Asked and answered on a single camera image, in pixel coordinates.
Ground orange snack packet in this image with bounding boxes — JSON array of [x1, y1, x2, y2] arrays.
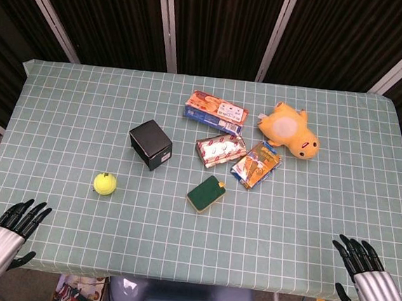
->
[[229, 138, 284, 192]]

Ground black cardboard box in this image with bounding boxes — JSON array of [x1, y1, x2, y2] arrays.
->
[[125, 117, 175, 173]]

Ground green checked tablecloth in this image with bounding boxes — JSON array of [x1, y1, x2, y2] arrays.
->
[[0, 55, 402, 301]]

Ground green yellow sponge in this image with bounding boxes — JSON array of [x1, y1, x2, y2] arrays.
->
[[185, 173, 228, 218]]

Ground silver red foil packet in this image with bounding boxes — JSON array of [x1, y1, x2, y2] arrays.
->
[[194, 131, 249, 170]]

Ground yellow tennis ball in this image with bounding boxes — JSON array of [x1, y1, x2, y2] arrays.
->
[[92, 171, 119, 197]]

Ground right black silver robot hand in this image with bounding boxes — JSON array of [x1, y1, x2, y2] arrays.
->
[[328, 233, 402, 301]]

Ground colourful printed bag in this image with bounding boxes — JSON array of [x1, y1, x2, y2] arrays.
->
[[53, 273, 107, 301]]

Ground orange blue biscuit box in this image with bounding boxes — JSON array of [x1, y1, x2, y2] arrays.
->
[[181, 88, 252, 137]]

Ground yellow plush toy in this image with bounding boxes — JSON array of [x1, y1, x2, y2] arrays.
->
[[254, 99, 324, 162]]

